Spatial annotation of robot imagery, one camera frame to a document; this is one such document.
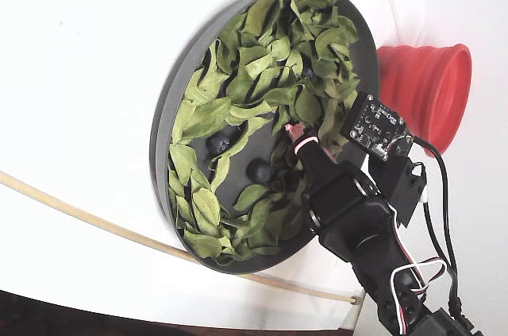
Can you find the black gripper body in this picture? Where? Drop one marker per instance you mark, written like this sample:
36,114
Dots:
332,191

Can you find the black gripper finger pink tape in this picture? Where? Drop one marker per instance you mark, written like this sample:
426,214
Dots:
311,155

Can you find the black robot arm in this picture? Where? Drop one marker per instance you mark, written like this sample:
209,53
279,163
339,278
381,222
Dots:
381,268

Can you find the dark blueberry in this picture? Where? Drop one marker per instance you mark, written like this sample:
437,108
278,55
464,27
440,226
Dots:
258,172
309,72
219,144

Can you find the pile of green leaves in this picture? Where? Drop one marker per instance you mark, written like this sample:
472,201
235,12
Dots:
254,62

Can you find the grey round shallow bowl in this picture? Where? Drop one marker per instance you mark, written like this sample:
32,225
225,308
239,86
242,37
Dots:
363,58

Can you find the red collapsible silicone cup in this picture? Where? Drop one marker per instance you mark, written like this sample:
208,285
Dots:
420,86

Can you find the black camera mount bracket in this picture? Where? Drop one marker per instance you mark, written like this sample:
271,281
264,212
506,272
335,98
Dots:
401,189

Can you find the black camera circuit board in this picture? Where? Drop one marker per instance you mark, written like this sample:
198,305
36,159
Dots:
375,125

